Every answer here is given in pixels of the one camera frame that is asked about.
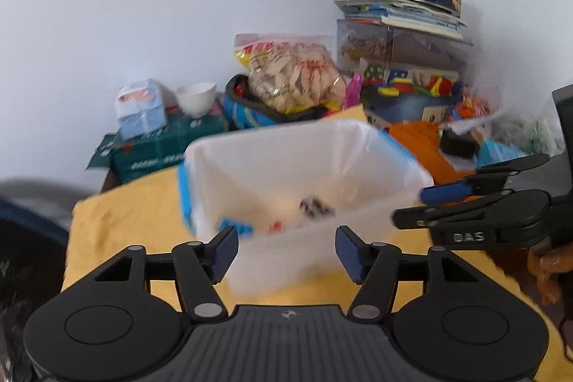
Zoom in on black toy car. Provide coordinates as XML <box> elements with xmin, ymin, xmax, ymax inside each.
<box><xmin>299</xmin><ymin>196</ymin><xmax>335</xmax><ymax>219</ymax></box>

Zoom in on blue card box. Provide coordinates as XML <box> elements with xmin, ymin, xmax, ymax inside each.
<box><xmin>476</xmin><ymin>140</ymin><xmax>528</xmax><ymax>168</ymax></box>

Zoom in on clear bag green pieces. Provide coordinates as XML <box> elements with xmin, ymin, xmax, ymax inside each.
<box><xmin>491</xmin><ymin>104</ymin><xmax>565</xmax><ymax>156</ymax></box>

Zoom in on clear toy box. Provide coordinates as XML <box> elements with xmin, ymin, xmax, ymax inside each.
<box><xmin>336</xmin><ymin>19</ymin><xmax>476</xmax><ymax>89</ymax></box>

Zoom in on light blue large brick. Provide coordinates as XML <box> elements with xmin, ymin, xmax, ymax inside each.
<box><xmin>218</xmin><ymin>218</ymin><xmax>254</xmax><ymax>237</ymax></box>

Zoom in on person right hand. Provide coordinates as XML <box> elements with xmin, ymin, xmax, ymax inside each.
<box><xmin>528</xmin><ymin>244</ymin><xmax>573</xmax><ymax>305</ymax></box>

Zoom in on dark green box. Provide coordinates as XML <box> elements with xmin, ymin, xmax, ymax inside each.
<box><xmin>87</xmin><ymin>106</ymin><xmax>229</xmax><ymax>184</ymax></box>

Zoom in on stack of books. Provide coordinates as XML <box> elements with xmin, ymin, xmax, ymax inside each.
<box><xmin>334</xmin><ymin>0</ymin><xmax>467</xmax><ymax>41</ymax></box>

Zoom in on white plastic bin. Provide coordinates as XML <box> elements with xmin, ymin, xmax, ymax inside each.
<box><xmin>177</xmin><ymin>119</ymin><xmax>433</xmax><ymax>297</ymax></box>

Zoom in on tissue pack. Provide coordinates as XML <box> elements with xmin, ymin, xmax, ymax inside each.
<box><xmin>115</xmin><ymin>79</ymin><xmax>167</xmax><ymax>141</ymax></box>

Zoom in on snack bag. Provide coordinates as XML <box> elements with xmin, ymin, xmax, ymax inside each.
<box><xmin>234</xmin><ymin>33</ymin><xmax>347</xmax><ymax>114</ymax></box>

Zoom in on white bowl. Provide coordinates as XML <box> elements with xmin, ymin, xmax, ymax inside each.
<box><xmin>175</xmin><ymin>82</ymin><xmax>217</xmax><ymax>118</ymax></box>

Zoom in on orange box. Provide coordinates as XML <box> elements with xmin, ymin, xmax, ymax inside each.
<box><xmin>389</xmin><ymin>121</ymin><xmax>474</xmax><ymax>185</ymax></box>

